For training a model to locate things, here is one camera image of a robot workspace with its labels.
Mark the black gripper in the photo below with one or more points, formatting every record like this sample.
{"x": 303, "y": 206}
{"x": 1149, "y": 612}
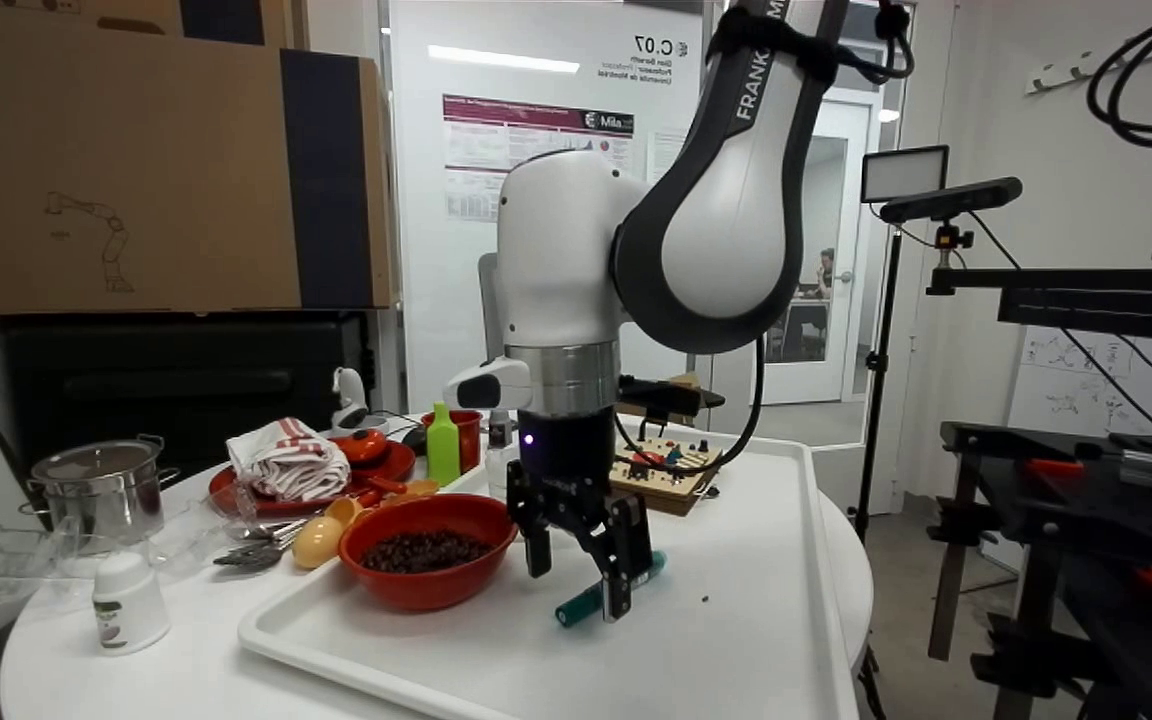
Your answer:
{"x": 570, "y": 482}

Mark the green white marker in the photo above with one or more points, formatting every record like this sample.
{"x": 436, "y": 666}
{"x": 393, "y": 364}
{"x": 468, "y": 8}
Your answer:
{"x": 576, "y": 609}

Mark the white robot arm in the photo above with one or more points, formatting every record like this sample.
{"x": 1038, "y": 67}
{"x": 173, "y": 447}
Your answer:
{"x": 720, "y": 225}

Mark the white plastic tray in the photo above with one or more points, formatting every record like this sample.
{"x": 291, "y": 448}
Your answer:
{"x": 739, "y": 640}

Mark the wooden toy box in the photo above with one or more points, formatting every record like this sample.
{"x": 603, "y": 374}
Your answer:
{"x": 679, "y": 487}

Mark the red bowl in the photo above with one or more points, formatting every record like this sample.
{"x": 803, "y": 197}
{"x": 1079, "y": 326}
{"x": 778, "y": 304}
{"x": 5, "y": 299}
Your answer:
{"x": 431, "y": 588}

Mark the small dark jar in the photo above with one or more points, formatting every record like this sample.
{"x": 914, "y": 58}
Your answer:
{"x": 497, "y": 430}

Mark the coffee beans pile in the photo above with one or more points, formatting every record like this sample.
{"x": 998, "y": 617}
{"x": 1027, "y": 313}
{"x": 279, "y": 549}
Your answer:
{"x": 418, "y": 552}

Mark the red cup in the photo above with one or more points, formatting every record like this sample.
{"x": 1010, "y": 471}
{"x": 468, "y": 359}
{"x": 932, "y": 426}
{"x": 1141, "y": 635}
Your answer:
{"x": 474, "y": 441}

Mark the green squeeze bottle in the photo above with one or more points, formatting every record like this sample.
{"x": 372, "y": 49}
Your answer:
{"x": 440, "y": 453}

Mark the red toy pepper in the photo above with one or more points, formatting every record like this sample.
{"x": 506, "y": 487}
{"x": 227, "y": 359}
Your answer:
{"x": 364, "y": 448}

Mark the yellow plastic banana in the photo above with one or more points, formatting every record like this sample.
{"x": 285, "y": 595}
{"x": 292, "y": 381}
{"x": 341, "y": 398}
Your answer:
{"x": 316, "y": 540}

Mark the white red cloth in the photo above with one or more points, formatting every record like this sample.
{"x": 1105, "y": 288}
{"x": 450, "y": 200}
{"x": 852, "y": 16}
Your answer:
{"x": 291, "y": 460}

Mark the metal cutlery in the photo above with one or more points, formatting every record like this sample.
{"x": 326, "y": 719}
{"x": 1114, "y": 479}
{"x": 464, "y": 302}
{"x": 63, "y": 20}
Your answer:
{"x": 251, "y": 552}

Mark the red plate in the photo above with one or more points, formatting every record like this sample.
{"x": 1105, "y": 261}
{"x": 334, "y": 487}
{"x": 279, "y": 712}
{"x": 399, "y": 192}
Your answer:
{"x": 242, "y": 499}

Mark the black light stand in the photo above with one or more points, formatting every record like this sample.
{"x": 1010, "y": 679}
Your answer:
{"x": 877, "y": 361}

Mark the white door with window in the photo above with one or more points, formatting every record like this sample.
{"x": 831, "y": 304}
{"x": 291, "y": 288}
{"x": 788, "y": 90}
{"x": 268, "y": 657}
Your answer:
{"x": 842, "y": 266}

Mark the black cabinet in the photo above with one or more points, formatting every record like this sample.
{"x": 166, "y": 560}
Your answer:
{"x": 160, "y": 381}

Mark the steel pot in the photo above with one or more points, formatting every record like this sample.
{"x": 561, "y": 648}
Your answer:
{"x": 100, "y": 503}

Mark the led light panel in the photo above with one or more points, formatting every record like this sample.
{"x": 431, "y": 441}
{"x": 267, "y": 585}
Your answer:
{"x": 906, "y": 175}

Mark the whiteboard with scribbles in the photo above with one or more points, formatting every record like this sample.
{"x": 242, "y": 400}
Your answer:
{"x": 1071, "y": 386}

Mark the black metal rig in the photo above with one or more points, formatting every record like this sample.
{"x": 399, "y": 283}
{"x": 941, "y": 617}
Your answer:
{"x": 1098, "y": 302}

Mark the large cardboard box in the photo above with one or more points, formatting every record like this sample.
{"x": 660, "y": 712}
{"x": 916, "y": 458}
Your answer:
{"x": 108, "y": 175}

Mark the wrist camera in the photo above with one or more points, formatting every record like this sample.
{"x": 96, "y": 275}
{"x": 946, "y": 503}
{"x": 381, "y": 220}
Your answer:
{"x": 482, "y": 386}

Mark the wall poster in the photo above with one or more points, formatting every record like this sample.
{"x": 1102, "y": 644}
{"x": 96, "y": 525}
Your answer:
{"x": 497, "y": 132}

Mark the black stereo camera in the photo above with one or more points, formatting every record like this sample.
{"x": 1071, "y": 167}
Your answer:
{"x": 948, "y": 200}

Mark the white coat hook rail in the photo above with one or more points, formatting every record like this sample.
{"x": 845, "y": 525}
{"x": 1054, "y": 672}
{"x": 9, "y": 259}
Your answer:
{"x": 1071, "y": 67}

